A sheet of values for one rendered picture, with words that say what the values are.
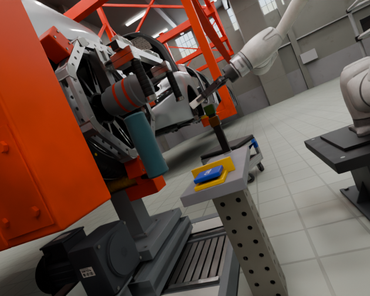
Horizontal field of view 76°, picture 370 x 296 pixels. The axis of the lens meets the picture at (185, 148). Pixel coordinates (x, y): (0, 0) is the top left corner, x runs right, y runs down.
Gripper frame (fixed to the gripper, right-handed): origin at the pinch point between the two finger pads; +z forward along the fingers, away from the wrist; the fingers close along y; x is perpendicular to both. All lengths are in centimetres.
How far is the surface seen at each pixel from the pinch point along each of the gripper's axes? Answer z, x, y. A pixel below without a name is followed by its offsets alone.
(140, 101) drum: 18.1, -14.6, 8.1
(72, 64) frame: 24, -36, 26
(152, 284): 49, 44, 34
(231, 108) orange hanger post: -4, 9, -349
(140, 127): 20.7, -3.8, 20.5
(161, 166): 24.2, 12.8, 19.4
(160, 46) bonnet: 24, -151, -305
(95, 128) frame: 30.6, -12.3, 29.9
